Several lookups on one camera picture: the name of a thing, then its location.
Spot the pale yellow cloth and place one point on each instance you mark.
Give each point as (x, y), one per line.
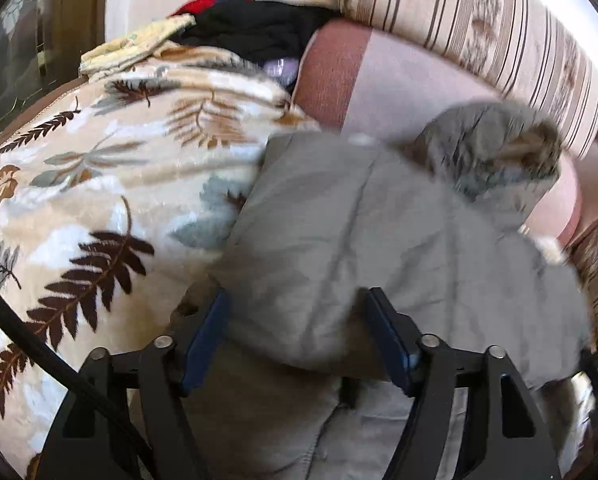
(119, 54)

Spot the wooden door with glass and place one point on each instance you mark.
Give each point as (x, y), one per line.
(41, 43)

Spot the leaf print fleece blanket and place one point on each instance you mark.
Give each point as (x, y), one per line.
(122, 191)

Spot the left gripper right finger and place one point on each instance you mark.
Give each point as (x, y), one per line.
(429, 371)

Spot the pink cylindrical bolster pillow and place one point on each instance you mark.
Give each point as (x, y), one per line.
(379, 85)

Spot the black and red clothes pile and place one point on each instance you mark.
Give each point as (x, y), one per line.
(258, 31)

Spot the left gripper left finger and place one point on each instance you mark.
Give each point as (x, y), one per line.
(145, 389)

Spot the striped floral back cushion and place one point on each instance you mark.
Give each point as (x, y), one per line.
(518, 47)

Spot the grey quilted hooded jacket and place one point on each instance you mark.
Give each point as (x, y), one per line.
(296, 389)

